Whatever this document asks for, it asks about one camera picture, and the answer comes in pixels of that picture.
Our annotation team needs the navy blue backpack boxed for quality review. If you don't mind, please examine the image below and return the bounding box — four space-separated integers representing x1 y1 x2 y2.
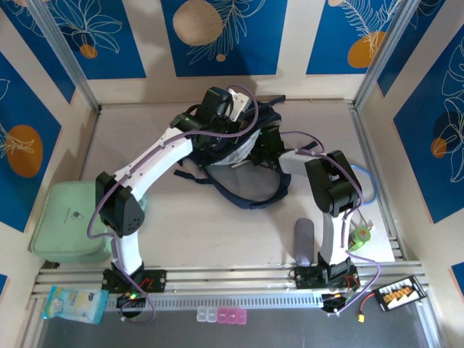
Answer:
173 93 317 211

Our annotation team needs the aluminium side rail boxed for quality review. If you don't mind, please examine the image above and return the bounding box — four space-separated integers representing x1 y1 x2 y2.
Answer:
349 103 405 262

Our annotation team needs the mint green zip case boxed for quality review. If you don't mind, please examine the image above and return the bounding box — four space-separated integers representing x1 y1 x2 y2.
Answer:
28 180 113 265

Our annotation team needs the yellow plug with wire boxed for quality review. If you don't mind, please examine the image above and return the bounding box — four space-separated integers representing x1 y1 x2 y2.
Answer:
353 291 380 325

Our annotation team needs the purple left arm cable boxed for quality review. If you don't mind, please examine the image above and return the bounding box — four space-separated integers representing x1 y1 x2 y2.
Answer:
88 83 259 324

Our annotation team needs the black yellow charger board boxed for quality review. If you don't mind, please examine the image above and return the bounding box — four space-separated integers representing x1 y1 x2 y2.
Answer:
373 275 426 312

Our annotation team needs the blue white cable loop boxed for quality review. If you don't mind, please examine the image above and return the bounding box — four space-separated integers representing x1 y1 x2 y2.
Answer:
349 163 379 233

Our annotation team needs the lilac grey pencil case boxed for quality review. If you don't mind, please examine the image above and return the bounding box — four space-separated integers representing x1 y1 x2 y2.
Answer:
293 217 317 268

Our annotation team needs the aluminium mounting rail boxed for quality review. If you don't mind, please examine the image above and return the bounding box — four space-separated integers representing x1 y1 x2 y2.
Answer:
33 266 425 295

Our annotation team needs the black controller board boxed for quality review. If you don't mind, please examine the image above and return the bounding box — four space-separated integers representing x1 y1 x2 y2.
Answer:
321 291 360 315
115 289 148 310

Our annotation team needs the grey slotted cable duct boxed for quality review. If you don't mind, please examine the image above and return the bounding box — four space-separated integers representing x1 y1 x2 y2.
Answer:
103 291 324 310

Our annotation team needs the green cylindrical container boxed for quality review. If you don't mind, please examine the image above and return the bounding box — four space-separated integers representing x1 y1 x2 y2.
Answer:
349 225 371 251

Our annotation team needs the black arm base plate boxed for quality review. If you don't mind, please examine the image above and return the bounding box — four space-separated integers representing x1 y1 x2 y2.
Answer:
101 268 167 293
295 265 360 291

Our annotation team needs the blue white wipes pack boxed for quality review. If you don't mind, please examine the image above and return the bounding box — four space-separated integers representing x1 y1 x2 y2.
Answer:
41 285 109 325

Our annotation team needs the aluminium frame post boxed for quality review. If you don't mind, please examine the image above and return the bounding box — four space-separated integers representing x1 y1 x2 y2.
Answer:
353 0 447 109
27 0 102 112

